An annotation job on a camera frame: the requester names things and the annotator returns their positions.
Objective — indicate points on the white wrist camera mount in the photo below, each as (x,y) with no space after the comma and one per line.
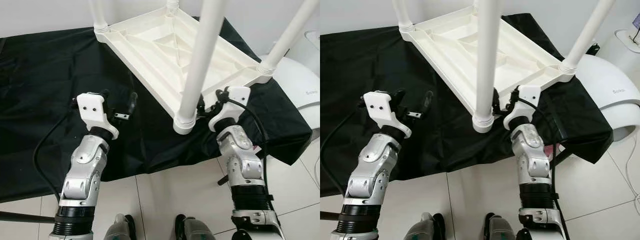
(380,106)
(237,95)
(92,107)
(530,92)

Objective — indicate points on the black power plug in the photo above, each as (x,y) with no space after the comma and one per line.
(593,48)

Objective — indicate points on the white plastic table leg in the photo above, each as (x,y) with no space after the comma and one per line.
(290,35)
(402,12)
(172,4)
(100,15)
(587,35)
(473,5)
(205,50)
(487,50)

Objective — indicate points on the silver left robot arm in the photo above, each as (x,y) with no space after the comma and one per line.
(85,165)
(372,165)

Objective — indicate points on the white cylindrical appliance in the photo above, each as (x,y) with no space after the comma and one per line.
(312,47)

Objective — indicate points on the white plastic table top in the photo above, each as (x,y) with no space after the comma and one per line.
(450,50)
(150,55)

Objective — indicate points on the grey robot right leg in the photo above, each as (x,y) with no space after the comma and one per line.
(196,231)
(501,230)

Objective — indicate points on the pink object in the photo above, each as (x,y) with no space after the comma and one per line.
(550,150)
(257,148)

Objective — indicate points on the black tablecloth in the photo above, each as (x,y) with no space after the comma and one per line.
(50,75)
(350,75)

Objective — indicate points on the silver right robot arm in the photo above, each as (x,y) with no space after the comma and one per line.
(532,160)
(242,160)

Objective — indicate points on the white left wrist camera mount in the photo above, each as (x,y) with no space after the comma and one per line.
(380,106)
(92,107)

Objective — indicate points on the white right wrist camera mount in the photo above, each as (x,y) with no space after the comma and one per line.
(237,95)
(530,92)

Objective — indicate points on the black metal table leg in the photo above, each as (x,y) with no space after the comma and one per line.
(221,181)
(25,217)
(562,152)
(330,216)

